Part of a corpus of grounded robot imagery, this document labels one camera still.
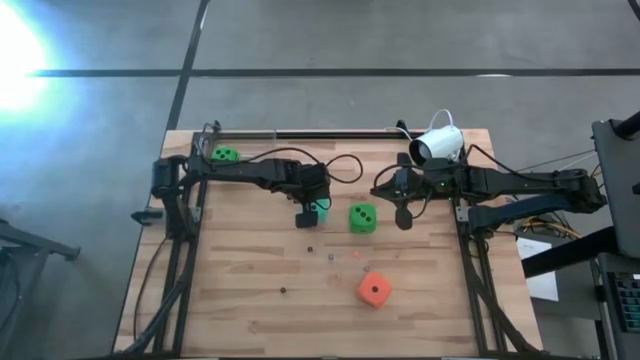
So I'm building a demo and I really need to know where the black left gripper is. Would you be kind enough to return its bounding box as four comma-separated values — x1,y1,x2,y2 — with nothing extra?
287,162,332,230

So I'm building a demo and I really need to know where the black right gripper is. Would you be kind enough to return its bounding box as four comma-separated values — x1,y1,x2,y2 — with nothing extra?
370,152,454,232

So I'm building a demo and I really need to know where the large teal foam die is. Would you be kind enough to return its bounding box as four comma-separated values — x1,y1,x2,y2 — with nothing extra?
312,198,331,225

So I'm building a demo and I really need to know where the large green foam die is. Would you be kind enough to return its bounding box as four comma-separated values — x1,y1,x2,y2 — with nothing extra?
209,145,240,164
348,202,379,235

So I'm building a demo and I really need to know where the large orange foam die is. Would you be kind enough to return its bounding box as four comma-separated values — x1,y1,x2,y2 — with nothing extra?
355,271,394,310

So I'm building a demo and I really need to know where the white paper sheet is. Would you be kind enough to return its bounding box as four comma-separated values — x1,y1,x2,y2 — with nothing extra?
517,237,560,303

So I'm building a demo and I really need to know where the black cart leg bar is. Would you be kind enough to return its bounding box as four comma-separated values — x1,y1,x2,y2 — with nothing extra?
522,225,619,279

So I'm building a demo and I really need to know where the dark grey equipment cart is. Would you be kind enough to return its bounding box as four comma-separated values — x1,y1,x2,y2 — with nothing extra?
592,112,640,259

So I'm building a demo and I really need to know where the backlit keyboard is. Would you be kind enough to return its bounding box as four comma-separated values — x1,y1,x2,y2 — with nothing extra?
613,272,640,334

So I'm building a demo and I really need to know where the grey metal stand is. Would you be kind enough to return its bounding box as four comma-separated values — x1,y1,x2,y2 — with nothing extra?
0,218,82,360

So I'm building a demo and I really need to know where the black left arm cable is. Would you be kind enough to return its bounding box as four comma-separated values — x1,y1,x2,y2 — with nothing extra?
244,147,365,185

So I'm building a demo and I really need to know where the black aluminium table frame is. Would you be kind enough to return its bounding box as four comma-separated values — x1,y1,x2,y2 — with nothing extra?
119,119,544,360

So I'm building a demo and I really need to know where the white cylindrical camera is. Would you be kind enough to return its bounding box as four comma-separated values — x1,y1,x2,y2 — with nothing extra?
408,124,465,169

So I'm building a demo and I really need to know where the white camera cable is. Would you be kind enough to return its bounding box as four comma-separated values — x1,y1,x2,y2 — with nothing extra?
384,108,457,144

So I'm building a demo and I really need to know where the yellow cable bundle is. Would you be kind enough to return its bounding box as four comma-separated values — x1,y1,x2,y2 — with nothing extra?
519,215,582,240

